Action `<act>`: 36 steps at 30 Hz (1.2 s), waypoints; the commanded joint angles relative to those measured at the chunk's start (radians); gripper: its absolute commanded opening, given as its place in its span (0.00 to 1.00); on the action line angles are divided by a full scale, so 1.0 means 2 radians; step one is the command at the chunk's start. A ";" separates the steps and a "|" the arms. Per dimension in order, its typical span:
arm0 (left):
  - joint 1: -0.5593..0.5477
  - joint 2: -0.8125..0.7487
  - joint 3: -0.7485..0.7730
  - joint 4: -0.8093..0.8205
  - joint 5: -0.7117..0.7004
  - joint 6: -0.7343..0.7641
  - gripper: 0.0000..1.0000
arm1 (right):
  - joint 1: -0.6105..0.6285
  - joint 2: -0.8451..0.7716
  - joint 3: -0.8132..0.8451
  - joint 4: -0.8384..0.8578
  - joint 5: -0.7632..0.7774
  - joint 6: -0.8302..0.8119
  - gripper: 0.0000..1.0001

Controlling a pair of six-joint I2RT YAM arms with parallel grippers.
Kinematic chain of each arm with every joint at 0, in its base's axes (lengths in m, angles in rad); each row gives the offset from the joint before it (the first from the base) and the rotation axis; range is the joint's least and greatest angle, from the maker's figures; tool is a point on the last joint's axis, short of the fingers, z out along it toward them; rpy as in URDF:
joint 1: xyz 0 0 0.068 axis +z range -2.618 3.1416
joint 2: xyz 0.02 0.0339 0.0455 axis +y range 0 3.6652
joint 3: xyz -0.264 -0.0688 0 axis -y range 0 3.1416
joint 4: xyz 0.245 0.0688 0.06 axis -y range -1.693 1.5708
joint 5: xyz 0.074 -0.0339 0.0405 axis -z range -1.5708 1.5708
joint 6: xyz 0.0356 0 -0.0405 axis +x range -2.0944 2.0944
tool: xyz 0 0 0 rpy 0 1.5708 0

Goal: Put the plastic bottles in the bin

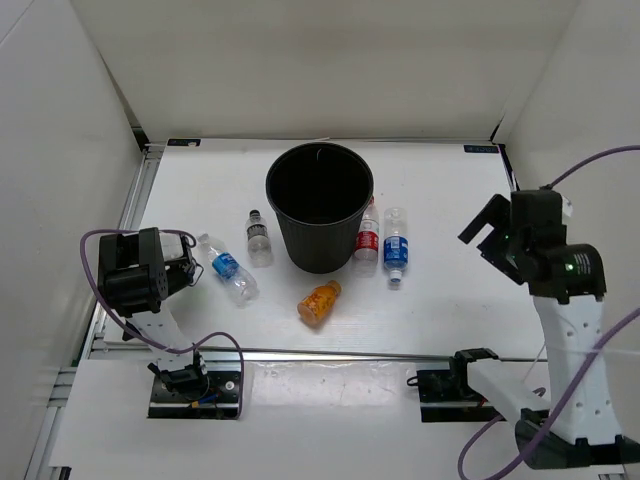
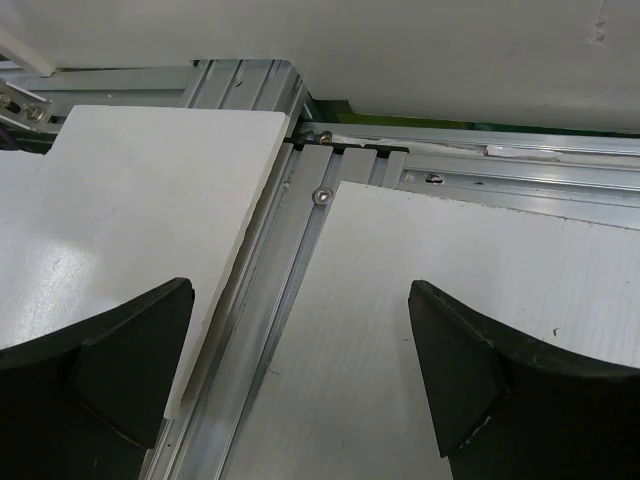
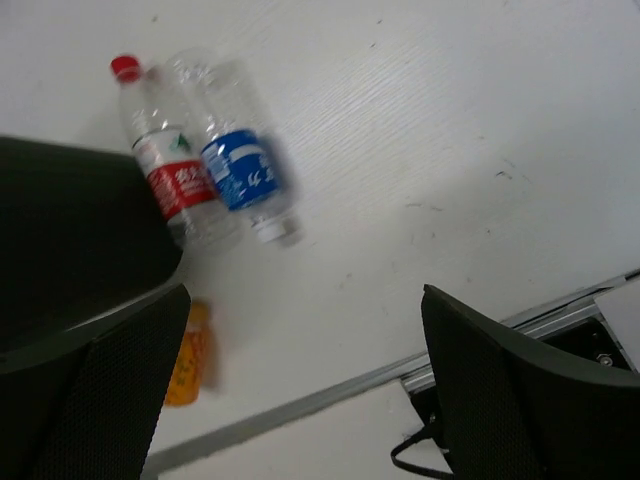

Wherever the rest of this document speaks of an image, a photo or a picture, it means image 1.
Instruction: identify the blue label bottle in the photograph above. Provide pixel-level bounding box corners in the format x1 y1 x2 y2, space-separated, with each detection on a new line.
196 233 259 307
383 207 409 286

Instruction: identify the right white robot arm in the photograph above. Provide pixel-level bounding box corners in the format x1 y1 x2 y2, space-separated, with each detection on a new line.
449 189 639 470

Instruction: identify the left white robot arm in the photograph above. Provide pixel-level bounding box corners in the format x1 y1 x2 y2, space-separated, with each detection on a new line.
97 227 210 400

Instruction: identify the black plastic waste bin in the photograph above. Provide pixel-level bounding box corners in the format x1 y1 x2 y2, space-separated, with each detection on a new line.
265 142 374 274

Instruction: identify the right blue corner label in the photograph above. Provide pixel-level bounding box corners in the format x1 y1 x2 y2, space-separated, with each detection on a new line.
463 144 500 154

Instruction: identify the blue corner label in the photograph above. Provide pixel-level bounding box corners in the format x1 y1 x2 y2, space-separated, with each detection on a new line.
167 138 201 148
463 144 500 154

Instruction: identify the black cap clear bottle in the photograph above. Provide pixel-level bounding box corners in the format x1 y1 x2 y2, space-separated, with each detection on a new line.
245 209 272 267

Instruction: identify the left blue corner label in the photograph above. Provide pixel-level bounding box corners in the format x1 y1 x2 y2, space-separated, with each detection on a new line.
167 138 201 148

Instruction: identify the red label water bottle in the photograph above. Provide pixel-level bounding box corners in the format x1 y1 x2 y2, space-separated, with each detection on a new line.
353 197 380 277

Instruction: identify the orange juice bottle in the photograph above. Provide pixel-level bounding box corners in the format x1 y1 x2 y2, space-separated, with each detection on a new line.
297 280 342 328

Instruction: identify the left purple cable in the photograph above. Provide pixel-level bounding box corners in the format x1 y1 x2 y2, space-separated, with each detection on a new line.
79 228 245 420

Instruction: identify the purple cable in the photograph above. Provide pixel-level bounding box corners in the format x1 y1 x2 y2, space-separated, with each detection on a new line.
79 228 245 420
457 144 640 480

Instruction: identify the metal rail across table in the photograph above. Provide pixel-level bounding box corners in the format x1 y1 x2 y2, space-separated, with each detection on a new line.
200 347 535 363

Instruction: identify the left aluminium frame rail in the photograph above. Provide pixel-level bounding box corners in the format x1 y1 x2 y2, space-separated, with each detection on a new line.
24 127 164 480

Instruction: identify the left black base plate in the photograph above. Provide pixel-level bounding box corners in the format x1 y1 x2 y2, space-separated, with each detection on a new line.
147 362 243 420

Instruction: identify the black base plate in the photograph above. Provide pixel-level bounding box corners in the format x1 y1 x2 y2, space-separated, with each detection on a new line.
406 370 499 423
147 362 243 420

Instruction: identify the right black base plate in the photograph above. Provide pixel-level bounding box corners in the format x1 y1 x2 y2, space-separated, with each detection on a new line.
406 370 499 423

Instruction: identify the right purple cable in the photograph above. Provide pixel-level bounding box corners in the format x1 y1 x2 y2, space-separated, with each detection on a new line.
457 144 640 480

